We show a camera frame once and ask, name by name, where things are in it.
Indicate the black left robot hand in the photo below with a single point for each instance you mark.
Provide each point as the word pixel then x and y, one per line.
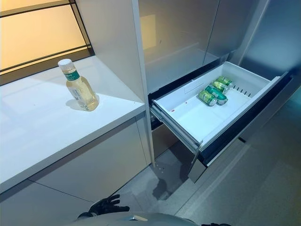
pixel 108 207

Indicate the white fridge drawer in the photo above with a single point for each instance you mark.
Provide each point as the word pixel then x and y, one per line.
pixel 211 110

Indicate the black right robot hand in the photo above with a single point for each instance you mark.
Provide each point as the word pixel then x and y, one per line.
pixel 217 224

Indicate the black framed window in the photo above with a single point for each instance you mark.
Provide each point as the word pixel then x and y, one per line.
pixel 42 30

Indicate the green drink can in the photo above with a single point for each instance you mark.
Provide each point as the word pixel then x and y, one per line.
pixel 215 93
pixel 220 86
pixel 207 97
pixel 225 80

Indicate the clear bottle of yellow drink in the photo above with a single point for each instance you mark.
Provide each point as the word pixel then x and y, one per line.
pixel 80 90

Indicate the white counter cabinet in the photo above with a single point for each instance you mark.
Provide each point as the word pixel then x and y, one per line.
pixel 65 131

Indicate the stainless steel fridge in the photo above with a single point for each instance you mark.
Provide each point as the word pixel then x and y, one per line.
pixel 185 42

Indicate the grey robot torso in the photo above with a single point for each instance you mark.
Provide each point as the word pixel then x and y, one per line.
pixel 138 220

